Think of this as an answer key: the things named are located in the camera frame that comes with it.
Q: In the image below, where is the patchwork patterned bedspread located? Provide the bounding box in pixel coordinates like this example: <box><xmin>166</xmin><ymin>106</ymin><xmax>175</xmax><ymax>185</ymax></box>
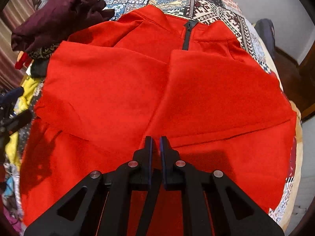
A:
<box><xmin>95</xmin><ymin>0</ymin><xmax>303</xmax><ymax>229</ymax></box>

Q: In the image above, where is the yellow garment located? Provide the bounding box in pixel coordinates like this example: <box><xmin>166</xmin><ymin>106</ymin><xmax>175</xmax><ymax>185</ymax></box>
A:
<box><xmin>5</xmin><ymin>76</ymin><xmax>42</xmax><ymax>171</ymax></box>

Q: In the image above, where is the red parrot plush toy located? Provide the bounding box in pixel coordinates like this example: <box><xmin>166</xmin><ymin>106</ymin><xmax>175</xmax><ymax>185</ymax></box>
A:
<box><xmin>14</xmin><ymin>51</ymin><xmax>32</xmax><ymax>70</ymax></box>

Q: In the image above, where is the red jacket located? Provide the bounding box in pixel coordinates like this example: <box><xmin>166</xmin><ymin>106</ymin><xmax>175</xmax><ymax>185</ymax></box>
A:
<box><xmin>20</xmin><ymin>5</ymin><xmax>294</xmax><ymax>225</ymax></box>

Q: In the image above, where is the black patterned garment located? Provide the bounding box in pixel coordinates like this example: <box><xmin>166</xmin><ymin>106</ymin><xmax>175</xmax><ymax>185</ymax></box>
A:
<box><xmin>28</xmin><ymin>43</ymin><xmax>60</xmax><ymax>78</ymax></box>

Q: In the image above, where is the maroon folded garment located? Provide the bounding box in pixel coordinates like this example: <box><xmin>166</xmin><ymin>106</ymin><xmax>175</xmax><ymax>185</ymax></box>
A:
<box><xmin>11</xmin><ymin>0</ymin><xmax>115</xmax><ymax>53</ymax></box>

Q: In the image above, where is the striped curtain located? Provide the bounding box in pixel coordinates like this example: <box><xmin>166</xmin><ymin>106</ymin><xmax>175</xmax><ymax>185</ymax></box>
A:
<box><xmin>0</xmin><ymin>0</ymin><xmax>43</xmax><ymax>90</ymax></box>

